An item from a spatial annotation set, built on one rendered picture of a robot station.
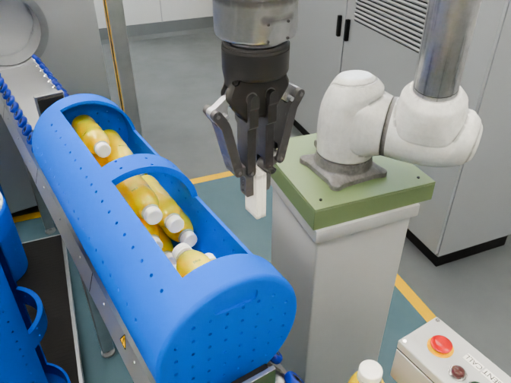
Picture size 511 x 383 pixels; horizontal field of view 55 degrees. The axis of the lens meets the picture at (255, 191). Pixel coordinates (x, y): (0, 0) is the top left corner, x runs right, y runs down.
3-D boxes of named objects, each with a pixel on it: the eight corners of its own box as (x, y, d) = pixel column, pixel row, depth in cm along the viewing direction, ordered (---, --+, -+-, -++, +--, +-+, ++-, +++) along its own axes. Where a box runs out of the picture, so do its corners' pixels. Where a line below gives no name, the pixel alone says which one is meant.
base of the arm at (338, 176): (341, 141, 152) (343, 125, 149) (388, 175, 136) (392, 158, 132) (290, 154, 145) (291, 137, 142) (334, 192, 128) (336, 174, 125)
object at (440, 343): (439, 335, 86) (440, 330, 86) (455, 349, 84) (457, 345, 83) (424, 344, 85) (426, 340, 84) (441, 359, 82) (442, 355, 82)
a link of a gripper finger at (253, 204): (261, 174, 62) (256, 175, 62) (261, 218, 66) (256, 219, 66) (249, 163, 64) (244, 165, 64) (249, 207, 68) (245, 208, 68)
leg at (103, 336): (112, 345, 218) (84, 235, 182) (117, 354, 214) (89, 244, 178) (99, 350, 215) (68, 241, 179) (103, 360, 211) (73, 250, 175)
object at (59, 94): (71, 127, 188) (61, 89, 179) (74, 131, 185) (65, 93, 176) (43, 134, 183) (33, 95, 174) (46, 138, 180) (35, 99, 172)
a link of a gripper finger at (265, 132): (249, 81, 58) (259, 78, 59) (252, 162, 65) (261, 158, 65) (268, 93, 55) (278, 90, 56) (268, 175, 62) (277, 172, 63)
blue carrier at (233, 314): (131, 169, 161) (125, 86, 146) (290, 362, 101) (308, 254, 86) (39, 190, 147) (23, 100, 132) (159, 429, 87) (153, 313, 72)
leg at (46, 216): (54, 226, 286) (25, 130, 250) (57, 232, 282) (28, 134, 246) (44, 230, 283) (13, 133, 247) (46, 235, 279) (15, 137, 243)
